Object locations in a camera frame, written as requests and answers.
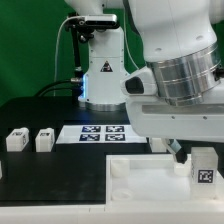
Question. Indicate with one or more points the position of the white L-shaped obstacle wall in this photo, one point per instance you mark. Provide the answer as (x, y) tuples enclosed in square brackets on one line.
[(199, 212)]

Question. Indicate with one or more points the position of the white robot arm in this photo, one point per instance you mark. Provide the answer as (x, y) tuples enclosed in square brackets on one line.
[(179, 94)]

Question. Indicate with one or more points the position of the black camera on mount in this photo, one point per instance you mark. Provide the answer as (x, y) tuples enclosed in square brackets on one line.
[(86, 25)]

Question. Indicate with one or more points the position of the white square tabletop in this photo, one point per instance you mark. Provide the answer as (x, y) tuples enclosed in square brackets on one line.
[(149, 178)]

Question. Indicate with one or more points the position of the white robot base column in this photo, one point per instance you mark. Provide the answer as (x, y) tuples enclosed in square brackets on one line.
[(101, 82)]

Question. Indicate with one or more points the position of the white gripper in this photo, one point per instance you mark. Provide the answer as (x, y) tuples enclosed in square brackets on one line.
[(151, 116)]

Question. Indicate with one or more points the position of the white fiducial tag sheet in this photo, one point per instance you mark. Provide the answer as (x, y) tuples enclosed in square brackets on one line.
[(84, 134)]

